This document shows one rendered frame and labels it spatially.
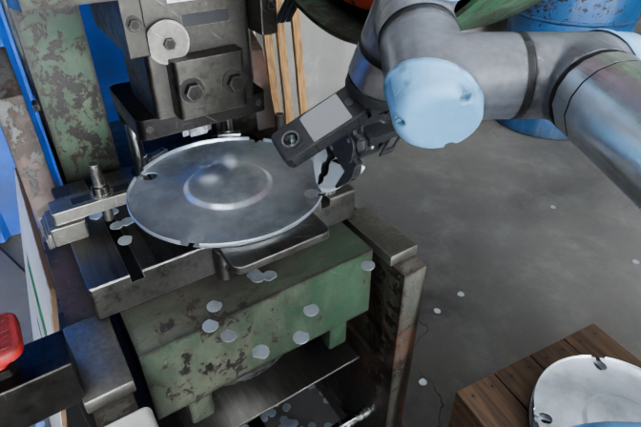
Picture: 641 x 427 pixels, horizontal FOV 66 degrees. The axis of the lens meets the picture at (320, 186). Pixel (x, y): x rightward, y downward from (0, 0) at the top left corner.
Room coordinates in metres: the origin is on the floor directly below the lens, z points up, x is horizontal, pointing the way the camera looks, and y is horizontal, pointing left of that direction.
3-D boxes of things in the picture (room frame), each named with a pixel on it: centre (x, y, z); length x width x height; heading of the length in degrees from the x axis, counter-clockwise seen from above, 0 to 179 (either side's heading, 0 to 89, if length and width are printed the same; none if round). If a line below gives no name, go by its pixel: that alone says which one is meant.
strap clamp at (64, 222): (0.63, 0.35, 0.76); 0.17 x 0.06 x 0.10; 123
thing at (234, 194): (0.62, 0.14, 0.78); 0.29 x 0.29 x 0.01
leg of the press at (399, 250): (0.99, 0.06, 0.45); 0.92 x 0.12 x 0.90; 33
